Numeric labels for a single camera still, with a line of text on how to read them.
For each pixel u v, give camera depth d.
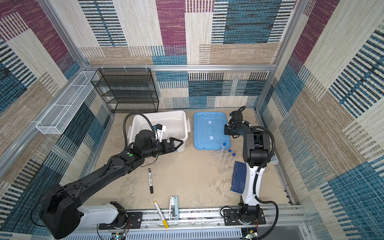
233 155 0.79
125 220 0.71
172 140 0.69
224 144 0.83
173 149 0.67
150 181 0.85
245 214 0.67
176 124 0.99
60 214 0.39
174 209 0.74
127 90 1.09
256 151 0.57
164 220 0.73
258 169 0.58
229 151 0.80
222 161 0.94
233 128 0.81
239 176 0.87
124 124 0.67
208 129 1.09
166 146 0.67
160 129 0.72
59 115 0.73
